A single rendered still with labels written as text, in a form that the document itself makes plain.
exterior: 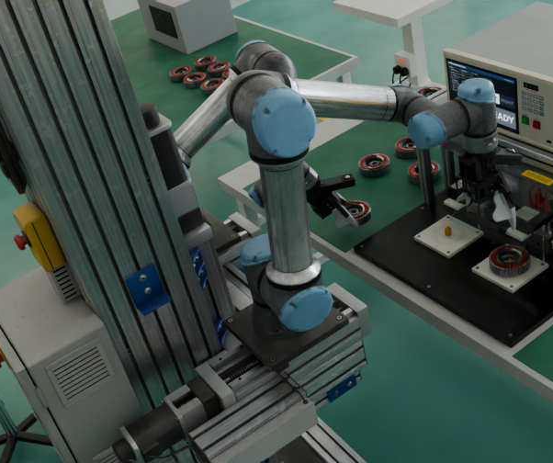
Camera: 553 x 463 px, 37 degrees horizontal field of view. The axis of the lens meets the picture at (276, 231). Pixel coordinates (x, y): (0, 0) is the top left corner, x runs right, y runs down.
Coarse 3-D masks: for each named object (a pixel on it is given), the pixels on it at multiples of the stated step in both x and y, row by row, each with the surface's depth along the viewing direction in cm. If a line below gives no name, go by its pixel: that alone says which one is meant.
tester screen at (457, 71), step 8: (448, 64) 232; (456, 64) 229; (448, 72) 233; (456, 72) 230; (464, 72) 228; (472, 72) 225; (480, 72) 222; (456, 80) 232; (464, 80) 229; (496, 80) 219; (504, 80) 216; (512, 80) 214; (456, 88) 234; (496, 88) 220; (504, 88) 218; (512, 88) 215; (456, 96) 236; (512, 96) 217; (496, 104) 223
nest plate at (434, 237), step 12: (432, 228) 254; (444, 228) 253; (456, 228) 251; (420, 240) 250; (432, 240) 249; (444, 240) 248; (456, 240) 247; (468, 240) 245; (444, 252) 243; (456, 252) 243
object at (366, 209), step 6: (342, 204) 266; (348, 204) 265; (354, 204) 265; (360, 204) 264; (366, 204) 263; (348, 210) 266; (354, 210) 264; (360, 210) 265; (366, 210) 261; (354, 216) 259; (360, 216) 259; (366, 216) 259; (360, 222) 259; (366, 222) 260
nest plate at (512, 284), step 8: (480, 264) 235; (488, 264) 235; (536, 264) 230; (544, 264) 230; (480, 272) 232; (488, 272) 232; (528, 272) 228; (536, 272) 227; (496, 280) 228; (504, 280) 227; (512, 280) 227; (520, 280) 226; (528, 280) 227; (504, 288) 226; (512, 288) 224
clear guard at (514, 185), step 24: (504, 168) 222; (528, 168) 219; (528, 192) 210; (552, 192) 208; (456, 216) 216; (480, 216) 210; (528, 216) 202; (552, 216) 201; (504, 240) 204; (528, 240) 199
